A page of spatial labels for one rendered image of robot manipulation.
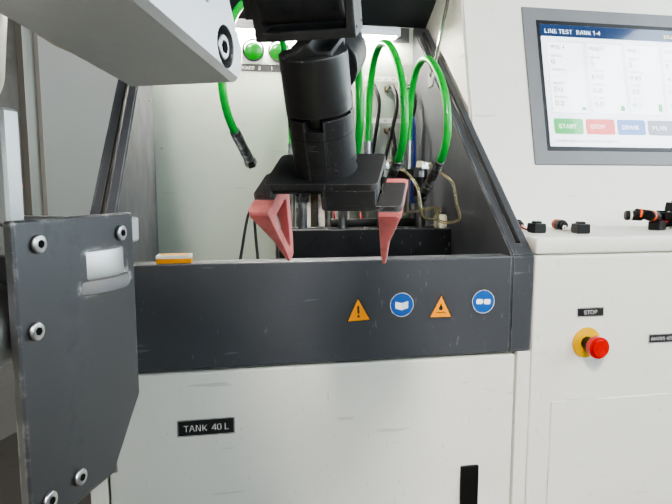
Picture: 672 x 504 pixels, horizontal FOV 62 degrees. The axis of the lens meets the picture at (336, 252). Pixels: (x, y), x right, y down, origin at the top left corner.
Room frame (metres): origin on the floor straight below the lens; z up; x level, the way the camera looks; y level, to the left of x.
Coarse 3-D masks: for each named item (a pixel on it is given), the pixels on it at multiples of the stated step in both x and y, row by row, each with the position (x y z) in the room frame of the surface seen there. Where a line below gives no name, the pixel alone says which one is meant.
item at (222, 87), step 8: (240, 0) 1.02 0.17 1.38; (240, 8) 1.00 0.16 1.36; (224, 88) 0.93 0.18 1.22; (224, 96) 0.93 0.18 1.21; (224, 104) 0.94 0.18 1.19; (224, 112) 0.95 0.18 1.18; (232, 120) 0.96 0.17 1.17; (232, 128) 0.97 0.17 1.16; (288, 128) 1.30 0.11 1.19; (288, 136) 1.30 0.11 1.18; (288, 144) 1.29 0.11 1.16
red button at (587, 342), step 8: (584, 328) 0.92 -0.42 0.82; (592, 328) 0.93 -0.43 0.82; (576, 336) 0.92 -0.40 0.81; (584, 336) 0.92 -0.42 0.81; (592, 336) 0.93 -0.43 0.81; (576, 344) 0.92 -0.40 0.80; (584, 344) 0.91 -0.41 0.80; (592, 344) 0.89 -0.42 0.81; (600, 344) 0.89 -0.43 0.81; (608, 344) 0.89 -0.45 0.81; (576, 352) 0.92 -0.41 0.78; (584, 352) 0.92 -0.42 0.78; (592, 352) 0.89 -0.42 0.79; (600, 352) 0.89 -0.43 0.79
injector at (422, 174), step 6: (414, 168) 1.14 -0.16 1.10; (414, 174) 1.14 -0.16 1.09; (420, 174) 1.13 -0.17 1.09; (426, 174) 1.14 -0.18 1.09; (420, 180) 1.13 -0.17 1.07; (414, 186) 1.14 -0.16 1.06; (420, 186) 1.13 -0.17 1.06; (414, 192) 1.14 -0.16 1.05; (420, 192) 1.13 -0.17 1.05; (414, 198) 1.14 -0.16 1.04; (426, 198) 1.13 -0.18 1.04; (420, 216) 1.14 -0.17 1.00; (420, 222) 1.14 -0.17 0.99
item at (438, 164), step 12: (420, 60) 1.14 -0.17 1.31; (432, 60) 1.08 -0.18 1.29; (444, 84) 1.02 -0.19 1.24; (408, 96) 1.21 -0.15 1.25; (444, 96) 1.01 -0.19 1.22; (444, 108) 1.00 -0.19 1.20; (444, 120) 1.00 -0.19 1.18; (408, 132) 1.22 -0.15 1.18; (444, 132) 1.00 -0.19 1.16; (408, 144) 1.22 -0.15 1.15; (444, 144) 1.01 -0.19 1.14; (408, 156) 1.22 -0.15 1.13; (444, 156) 1.02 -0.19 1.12; (408, 168) 1.22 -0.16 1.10; (432, 168) 1.05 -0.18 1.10; (432, 180) 1.07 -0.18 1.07
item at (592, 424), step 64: (512, 0) 1.26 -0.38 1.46; (576, 0) 1.29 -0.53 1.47; (640, 0) 1.32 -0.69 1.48; (448, 64) 1.31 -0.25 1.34; (512, 64) 1.23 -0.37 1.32; (512, 128) 1.19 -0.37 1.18; (512, 192) 1.16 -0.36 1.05; (576, 192) 1.18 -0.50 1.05; (640, 192) 1.21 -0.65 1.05; (576, 256) 0.92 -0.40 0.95; (640, 256) 0.94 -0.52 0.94; (576, 320) 0.92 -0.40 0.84; (640, 320) 0.95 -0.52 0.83; (576, 384) 0.92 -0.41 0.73; (640, 384) 0.95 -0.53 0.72; (576, 448) 0.92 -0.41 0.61; (640, 448) 0.95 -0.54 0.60
